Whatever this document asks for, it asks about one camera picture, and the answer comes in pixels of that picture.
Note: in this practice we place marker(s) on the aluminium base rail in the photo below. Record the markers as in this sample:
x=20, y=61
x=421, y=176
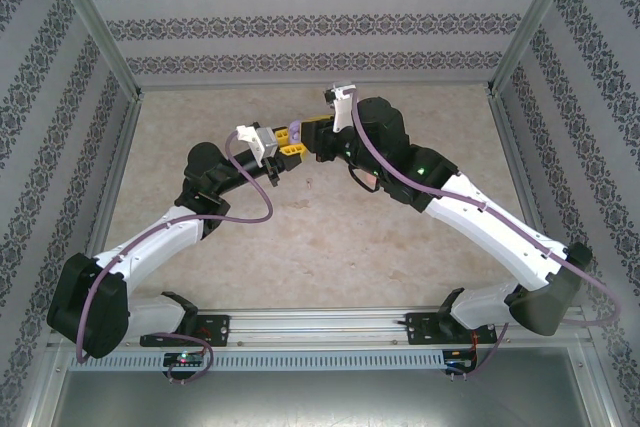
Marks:
x=320, y=329

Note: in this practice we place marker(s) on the left small circuit board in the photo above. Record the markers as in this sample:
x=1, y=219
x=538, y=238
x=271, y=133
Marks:
x=185, y=359

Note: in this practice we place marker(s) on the purple earbud charging case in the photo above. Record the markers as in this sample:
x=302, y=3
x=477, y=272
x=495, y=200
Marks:
x=296, y=129

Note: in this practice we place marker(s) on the aluminium frame post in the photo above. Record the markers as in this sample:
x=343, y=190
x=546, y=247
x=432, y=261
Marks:
x=98, y=22
x=531, y=22

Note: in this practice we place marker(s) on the aluminium frame leg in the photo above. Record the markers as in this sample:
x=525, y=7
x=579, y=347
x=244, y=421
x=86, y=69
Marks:
x=592, y=387
x=40, y=392

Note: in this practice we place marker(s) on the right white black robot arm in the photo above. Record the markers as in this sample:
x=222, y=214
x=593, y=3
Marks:
x=490, y=242

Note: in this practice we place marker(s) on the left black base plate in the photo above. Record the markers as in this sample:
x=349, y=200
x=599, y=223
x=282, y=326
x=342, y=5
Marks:
x=217, y=332

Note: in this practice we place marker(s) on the right small circuit board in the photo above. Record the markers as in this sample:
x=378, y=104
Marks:
x=457, y=364

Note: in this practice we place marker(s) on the aluminium frame rail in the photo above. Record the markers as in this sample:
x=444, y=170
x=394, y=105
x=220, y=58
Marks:
x=526, y=197
x=111, y=197

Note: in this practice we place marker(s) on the pink earbud charging case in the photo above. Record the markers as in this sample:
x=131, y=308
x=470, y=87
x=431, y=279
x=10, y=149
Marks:
x=372, y=176

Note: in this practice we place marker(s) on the grey metal sheet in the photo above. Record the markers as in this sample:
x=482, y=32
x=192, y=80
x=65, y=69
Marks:
x=320, y=402

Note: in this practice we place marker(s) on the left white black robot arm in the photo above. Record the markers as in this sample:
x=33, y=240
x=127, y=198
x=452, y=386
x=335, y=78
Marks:
x=165, y=247

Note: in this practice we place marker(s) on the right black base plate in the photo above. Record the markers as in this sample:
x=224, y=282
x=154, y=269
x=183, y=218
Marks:
x=425, y=329

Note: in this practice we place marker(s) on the small circuit board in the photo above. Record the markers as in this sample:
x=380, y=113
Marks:
x=185, y=359
x=457, y=364

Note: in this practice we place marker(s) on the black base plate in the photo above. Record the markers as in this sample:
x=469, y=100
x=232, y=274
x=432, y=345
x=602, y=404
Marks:
x=217, y=332
x=425, y=329

